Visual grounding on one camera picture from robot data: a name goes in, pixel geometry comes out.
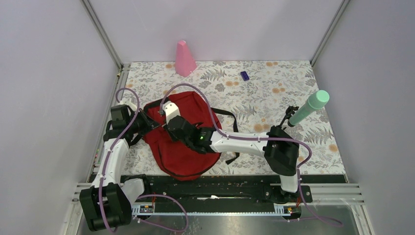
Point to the mint green bottle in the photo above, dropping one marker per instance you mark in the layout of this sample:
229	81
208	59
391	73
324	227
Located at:
314	102

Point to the pink cone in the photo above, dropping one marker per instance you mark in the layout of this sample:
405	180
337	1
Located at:
184	62

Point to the small purple eraser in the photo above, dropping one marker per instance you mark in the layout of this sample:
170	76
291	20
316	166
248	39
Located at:
244	76

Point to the red student backpack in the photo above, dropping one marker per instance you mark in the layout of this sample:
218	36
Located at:
173	157

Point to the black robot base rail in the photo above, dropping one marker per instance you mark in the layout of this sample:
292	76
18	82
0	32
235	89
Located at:
212	195

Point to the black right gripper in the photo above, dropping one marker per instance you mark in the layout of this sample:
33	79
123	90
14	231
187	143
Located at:
169	131

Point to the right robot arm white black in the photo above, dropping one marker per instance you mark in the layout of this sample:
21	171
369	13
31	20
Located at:
279	150

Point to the floral table mat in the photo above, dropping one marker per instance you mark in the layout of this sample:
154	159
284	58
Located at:
256	105

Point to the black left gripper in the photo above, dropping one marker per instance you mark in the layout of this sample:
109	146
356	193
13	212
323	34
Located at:
149	124

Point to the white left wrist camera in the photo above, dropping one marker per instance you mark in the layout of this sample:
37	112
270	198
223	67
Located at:
129	103

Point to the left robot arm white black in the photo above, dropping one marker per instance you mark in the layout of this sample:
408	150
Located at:
105	204

